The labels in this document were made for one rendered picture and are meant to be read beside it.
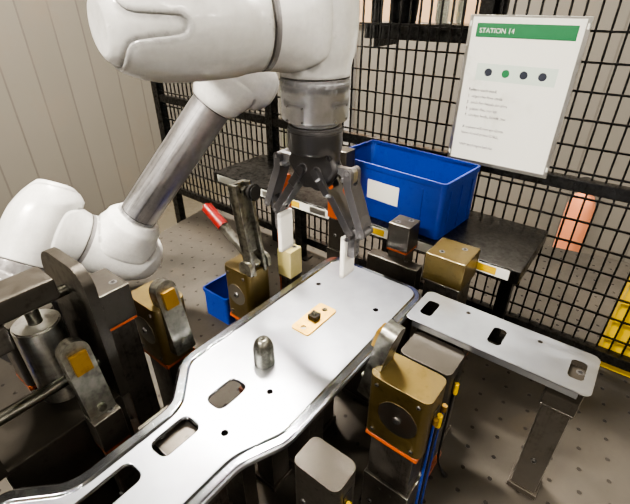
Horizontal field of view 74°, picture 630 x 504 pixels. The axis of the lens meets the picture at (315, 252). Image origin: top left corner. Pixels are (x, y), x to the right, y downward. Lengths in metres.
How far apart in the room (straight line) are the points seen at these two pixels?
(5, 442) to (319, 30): 0.66
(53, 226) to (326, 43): 0.89
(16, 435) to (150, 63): 0.53
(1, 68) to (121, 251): 2.16
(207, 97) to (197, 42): 0.64
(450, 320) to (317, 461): 0.35
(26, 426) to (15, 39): 2.79
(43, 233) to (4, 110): 2.10
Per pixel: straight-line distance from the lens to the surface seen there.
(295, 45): 0.50
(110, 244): 1.24
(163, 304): 0.69
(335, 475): 0.57
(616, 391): 1.24
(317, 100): 0.54
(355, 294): 0.81
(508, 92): 1.04
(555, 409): 0.80
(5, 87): 3.27
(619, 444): 1.13
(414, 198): 0.94
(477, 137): 1.07
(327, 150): 0.56
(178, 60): 0.46
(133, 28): 0.45
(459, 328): 0.77
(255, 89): 1.09
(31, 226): 1.22
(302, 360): 0.67
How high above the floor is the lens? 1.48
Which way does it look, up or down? 31 degrees down
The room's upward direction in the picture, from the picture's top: straight up
